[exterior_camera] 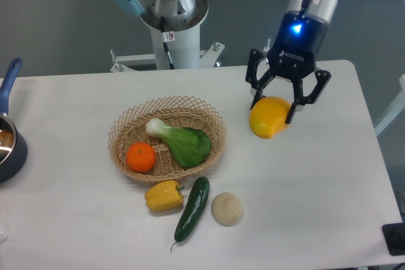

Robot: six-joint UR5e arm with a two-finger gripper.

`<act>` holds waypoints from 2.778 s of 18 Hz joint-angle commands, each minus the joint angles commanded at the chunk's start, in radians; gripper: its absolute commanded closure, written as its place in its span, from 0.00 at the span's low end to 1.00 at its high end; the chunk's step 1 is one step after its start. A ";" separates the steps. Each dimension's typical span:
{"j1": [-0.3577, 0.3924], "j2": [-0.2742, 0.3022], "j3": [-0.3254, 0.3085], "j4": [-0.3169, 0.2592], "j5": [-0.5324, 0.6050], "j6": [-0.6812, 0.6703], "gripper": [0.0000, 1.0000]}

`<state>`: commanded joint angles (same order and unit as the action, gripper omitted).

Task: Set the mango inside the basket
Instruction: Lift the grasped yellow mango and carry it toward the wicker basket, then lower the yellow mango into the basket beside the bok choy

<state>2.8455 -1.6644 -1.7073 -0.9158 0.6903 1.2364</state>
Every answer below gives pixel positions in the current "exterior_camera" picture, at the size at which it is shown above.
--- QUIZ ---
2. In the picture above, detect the green bok choy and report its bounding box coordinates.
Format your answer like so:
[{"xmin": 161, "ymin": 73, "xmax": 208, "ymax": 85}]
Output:
[{"xmin": 146, "ymin": 118, "xmax": 212, "ymax": 169}]

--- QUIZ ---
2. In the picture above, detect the orange fruit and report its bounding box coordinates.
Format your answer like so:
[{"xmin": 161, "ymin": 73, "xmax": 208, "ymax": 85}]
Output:
[{"xmin": 125, "ymin": 142, "xmax": 156, "ymax": 173}]

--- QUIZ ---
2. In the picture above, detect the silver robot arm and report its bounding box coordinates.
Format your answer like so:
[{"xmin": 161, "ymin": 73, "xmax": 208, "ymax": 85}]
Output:
[{"xmin": 114, "ymin": 0, "xmax": 339, "ymax": 123}]

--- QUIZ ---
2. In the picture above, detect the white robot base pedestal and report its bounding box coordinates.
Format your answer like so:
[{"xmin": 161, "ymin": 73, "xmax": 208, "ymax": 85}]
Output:
[{"xmin": 110, "ymin": 0, "xmax": 225, "ymax": 72}]

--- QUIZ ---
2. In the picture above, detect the yellow bell pepper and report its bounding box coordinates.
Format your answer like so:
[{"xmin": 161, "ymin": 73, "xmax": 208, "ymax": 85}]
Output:
[{"xmin": 144, "ymin": 180, "xmax": 184, "ymax": 212}]

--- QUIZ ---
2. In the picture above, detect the blue saucepan with handle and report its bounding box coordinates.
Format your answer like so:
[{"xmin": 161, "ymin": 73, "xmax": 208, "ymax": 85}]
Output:
[{"xmin": 1, "ymin": 58, "xmax": 28, "ymax": 183}]

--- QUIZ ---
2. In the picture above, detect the white steamed bun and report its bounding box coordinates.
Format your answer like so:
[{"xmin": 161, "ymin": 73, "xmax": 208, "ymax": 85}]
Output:
[{"xmin": 211, "ymin": 192, "xmax": 243, "ymax": 227}]

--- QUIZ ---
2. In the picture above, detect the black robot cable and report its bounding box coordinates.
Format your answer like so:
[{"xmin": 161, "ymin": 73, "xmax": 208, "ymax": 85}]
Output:
[{"xmin": 159, "ymin": 15, "xmax": 176, "ymax": 70}]

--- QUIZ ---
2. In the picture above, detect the dark green cucumber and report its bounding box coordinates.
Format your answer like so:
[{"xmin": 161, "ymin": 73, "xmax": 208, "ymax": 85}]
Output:
[{"xmin": 170, "ymin": 176, "xmax": 210, "ymax": 250}]

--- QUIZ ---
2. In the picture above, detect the yellow mango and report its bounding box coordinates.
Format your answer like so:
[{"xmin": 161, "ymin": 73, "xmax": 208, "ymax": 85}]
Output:
[{"xmin": 248, "ymin": 96, "xmax": 290, "ymax": 139}]

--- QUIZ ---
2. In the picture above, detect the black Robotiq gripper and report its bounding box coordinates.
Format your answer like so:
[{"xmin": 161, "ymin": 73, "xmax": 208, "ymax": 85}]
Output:
[{"xmin": 246, "ymin": 12, "xmax": 332, "ymax": 125}]

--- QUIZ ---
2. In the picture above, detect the black device at table edge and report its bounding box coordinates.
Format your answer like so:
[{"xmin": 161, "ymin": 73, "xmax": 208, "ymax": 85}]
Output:
[{"xmin": 382, "ymin": 223, "xmax": 404, "ymax": 256}]

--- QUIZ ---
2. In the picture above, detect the white frame leg right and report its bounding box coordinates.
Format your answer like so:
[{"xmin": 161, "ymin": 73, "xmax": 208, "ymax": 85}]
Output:
[{"xmin": 374, "ymin": 75, "xmax": 404, "ymax": 137}]

